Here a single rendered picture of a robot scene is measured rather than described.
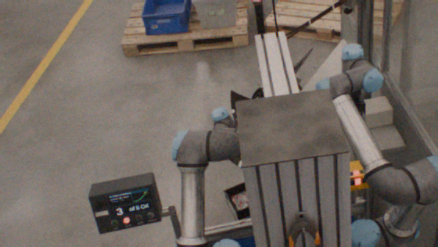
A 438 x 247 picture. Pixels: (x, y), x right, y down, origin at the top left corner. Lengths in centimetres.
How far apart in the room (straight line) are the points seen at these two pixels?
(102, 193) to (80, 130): 252
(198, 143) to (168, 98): 299
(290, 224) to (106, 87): 406
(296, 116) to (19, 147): 383
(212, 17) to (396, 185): 399
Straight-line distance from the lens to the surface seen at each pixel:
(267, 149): 132
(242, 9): 586
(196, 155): 207
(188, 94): 502
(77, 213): 427
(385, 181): 176
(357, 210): 280
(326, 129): 136
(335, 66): 287
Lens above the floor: 292
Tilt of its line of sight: 40 degrees down
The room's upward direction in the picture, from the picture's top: 7 degrees counter-clockwise
